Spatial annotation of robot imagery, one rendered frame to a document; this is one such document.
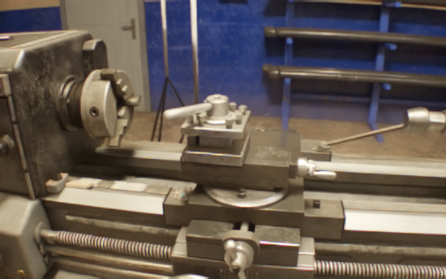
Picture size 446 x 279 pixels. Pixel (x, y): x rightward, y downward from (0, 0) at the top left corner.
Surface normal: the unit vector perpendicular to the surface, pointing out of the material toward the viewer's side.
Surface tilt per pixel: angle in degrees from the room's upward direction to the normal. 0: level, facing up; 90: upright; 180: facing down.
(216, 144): 90
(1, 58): 45
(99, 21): 90
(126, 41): 90
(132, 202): 36
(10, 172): 90
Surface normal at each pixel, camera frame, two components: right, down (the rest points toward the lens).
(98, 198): -0.11, -0.51
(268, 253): -0.17, 0.39
